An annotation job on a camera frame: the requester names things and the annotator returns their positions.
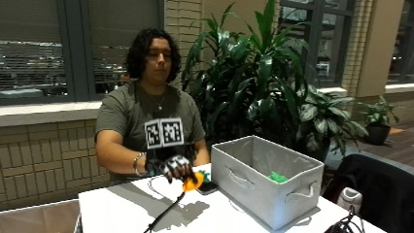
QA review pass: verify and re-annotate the orange toy fruit green top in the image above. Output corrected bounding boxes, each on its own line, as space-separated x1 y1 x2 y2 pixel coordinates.
181 170 212 193

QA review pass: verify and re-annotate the black smartphone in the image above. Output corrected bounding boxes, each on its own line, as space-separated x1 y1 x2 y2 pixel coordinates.
196 181 220 196

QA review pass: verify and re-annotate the white marker cube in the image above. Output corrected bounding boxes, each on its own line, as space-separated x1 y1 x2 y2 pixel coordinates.
144 116 186 150

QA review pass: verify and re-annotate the person in olive t-shirt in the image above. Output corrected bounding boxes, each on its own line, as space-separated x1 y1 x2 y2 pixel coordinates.
95 27 212 183

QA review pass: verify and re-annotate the grey fabric storage bin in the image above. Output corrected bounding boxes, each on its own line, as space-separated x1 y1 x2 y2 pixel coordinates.
209 135 326 232

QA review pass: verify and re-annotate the green toy piece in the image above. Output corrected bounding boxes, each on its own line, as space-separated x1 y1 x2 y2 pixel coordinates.
266 171 290 184

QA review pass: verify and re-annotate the tall green leafy plant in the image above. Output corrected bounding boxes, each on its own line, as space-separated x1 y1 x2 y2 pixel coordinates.
180 0 329 153

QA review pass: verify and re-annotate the variegated leafy plant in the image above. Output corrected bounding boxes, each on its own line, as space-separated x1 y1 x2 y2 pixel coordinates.
297 83 370 157

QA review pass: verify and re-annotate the white bottle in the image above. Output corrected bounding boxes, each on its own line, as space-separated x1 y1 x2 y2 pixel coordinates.
337 186 364 215

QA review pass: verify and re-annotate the black plant pot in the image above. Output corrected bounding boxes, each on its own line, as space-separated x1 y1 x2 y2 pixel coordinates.
365 124 391 147

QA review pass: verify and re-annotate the large dark-framed window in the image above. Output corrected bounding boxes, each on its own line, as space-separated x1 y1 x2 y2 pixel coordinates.
0 0 165 107

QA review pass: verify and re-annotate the small potted plant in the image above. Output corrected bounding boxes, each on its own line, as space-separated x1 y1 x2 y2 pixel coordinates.
356 94 401 128

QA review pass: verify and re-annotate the tall dark-framed window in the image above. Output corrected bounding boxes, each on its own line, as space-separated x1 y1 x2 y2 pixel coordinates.
278 0 357 89

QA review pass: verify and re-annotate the narrow dark-framed window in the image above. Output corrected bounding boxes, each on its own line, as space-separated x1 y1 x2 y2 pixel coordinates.
386 0 414 85

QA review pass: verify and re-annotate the thin black cable loop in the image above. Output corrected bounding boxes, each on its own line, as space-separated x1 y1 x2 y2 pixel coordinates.
148 175 174 200

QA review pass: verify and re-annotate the silver bracelet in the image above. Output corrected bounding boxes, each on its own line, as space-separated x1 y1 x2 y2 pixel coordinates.
132 151 149 178

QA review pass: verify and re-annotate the thick black cable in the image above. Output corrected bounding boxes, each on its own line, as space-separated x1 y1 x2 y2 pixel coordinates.
143 191 188 233

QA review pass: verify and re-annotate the thin necklace with pendant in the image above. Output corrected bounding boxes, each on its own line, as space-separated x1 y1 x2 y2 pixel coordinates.
147 92 168 112

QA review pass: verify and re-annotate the bundle of black cables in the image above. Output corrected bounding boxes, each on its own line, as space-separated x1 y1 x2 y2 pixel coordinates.
322 205 368 233

